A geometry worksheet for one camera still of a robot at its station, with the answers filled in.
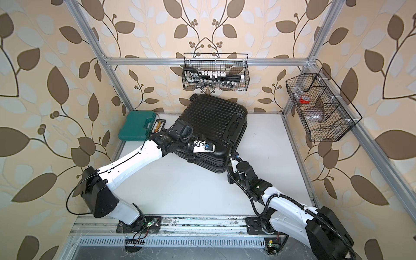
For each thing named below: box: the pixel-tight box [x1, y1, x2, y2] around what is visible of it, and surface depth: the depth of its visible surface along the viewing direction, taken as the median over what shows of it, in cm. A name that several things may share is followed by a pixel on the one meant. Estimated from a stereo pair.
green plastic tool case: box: [118, 110, 157, 142], surface depth 114 cm
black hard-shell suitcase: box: [174, 94, 248, 174], surface depth 90 cm
